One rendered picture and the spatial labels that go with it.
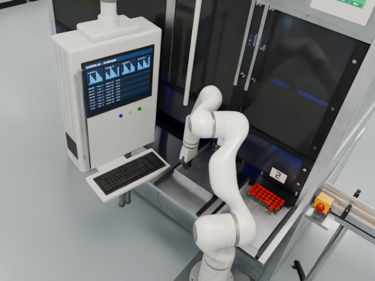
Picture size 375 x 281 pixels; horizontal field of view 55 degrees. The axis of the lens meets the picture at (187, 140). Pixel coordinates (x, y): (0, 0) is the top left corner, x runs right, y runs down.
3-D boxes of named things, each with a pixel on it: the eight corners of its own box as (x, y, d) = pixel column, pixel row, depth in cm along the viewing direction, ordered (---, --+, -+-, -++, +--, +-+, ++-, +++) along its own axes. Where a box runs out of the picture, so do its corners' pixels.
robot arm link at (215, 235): (236, 269, 141) (250, 233, 125) (190, 274, 137) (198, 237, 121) (229, 242, 150) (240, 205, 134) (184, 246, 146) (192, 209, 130)
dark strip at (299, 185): (292, 185, 185) (357, 39, 133) (301, 190, 183) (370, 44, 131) (291, 187, 184) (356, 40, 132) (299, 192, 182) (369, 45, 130)
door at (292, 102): (239, 118, 187) (268, 5, 149) (316, 160, 169) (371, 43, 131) (238, 119, 187) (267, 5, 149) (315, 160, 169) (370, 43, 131)
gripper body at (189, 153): (191, 134, 191) (188, 149, 198) (178, 143, 184) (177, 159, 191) (202, 140, 188) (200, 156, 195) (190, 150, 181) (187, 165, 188)
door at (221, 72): (170, 81, 207) (180, -28, 169) (238, 118, 187) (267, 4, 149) (169, 81, 207) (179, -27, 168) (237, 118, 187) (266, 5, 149)
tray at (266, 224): (248, 184, 199) (249, 179, 196) (290, 210, 188) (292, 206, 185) (211, 221, 177) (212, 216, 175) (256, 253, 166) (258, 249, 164)
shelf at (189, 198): (202, 143, 223) (203, 140, 222) (306, 205, 194) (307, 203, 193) (149, 184, 193) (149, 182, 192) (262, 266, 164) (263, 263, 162)
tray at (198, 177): (210, 144, 220) (210, 140, 218) (245, 166, 209) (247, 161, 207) (173, 173, 199) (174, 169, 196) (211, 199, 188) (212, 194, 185)
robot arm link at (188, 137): (199, 133, 189) (182, 133, 187) (203, 112, 180) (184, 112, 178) (202, 144, 182) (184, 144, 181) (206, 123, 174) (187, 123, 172)
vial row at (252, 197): (247, 194, 192) (249, 189, 189) (277, 213, 185) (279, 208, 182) (245, 197, 191) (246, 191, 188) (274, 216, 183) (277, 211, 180)
